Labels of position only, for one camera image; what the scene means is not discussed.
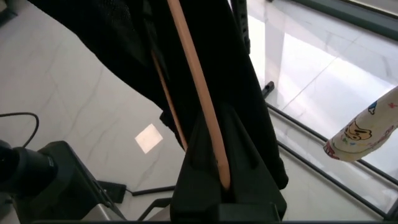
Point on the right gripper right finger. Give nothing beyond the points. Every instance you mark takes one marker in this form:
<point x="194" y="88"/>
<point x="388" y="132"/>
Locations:
<point x="252" y="193"/>

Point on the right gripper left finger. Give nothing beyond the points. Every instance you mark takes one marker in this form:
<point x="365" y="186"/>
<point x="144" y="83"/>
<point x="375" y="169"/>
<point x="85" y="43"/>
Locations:
<point x="196" y="186"/>

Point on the pink clothes hanger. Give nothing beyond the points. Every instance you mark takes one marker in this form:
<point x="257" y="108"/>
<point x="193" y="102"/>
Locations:
<point x="196" y="77"/>

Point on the cream printed garment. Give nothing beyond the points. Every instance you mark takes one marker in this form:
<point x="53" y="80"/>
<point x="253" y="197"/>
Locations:
<point x="367" y="133"/>

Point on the black garment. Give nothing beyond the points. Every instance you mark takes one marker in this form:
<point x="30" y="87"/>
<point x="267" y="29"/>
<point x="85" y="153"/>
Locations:
<point x="124" y="31"/>

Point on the black clothes rack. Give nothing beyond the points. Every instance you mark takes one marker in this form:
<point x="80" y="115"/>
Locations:
<point x="242" y="31"/>

